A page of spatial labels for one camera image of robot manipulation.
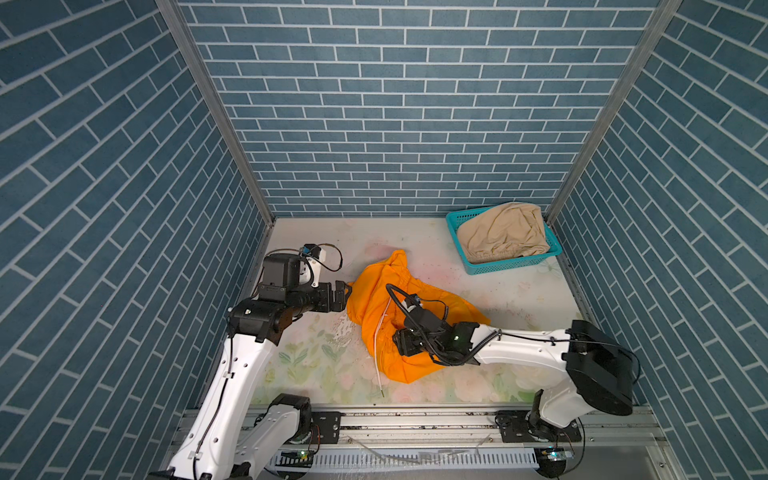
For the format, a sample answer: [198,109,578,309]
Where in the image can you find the orange shorts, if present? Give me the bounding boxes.
[346,250,490,383]

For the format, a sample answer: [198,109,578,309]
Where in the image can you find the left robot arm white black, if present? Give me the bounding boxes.
[149,243,352,479]

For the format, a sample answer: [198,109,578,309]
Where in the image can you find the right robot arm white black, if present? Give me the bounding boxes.
[392,306,635,440]

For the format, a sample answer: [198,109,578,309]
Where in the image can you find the beige shorts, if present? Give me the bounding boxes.
[457,202,550,264]

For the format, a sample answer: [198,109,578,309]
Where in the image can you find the teal plastic basket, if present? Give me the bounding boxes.
[445,206,563,275]

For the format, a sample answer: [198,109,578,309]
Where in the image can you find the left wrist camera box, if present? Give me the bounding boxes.
[301,243,326,268]

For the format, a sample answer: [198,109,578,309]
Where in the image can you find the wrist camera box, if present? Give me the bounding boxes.
[301,243,326,268]
[401,295,422,312]

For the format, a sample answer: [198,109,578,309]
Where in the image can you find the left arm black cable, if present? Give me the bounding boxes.
[191,242,344,480]

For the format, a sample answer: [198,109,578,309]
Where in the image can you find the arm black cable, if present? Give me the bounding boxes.
[191,242,344,480]
[385,283,643,385]

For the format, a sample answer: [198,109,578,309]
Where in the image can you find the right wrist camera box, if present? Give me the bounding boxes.
[401,295,422,312]

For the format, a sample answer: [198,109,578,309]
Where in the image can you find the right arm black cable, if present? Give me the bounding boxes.
[385,283,643,385]

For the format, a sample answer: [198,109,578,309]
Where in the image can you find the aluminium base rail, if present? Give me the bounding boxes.
[241,405,683,479]

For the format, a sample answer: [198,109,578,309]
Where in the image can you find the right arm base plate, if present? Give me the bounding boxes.
[494,410,583,443]

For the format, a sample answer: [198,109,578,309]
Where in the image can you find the white vented cable duct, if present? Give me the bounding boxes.
[267,448,539,473]

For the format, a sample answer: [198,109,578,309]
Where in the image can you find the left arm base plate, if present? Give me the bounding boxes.
[285,411,342,446]

